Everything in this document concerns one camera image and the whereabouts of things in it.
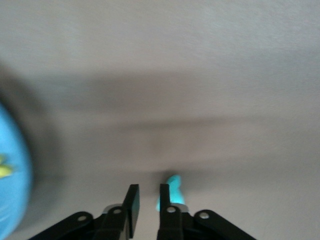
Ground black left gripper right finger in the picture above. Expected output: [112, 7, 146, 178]
[156, 183, 258, 240]

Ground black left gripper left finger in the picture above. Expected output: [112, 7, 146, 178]
[29, 184, 141, 240]

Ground teal letter y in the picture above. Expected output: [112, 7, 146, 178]
[156, 174, 187, 212]

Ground yellow letter k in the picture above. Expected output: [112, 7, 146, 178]
[0, 153, 15, 179]

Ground blue plate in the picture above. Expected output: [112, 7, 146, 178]
[0, 99, 35, 240]

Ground brown table cover mat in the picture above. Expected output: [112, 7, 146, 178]
[0, 0, 320, 240]

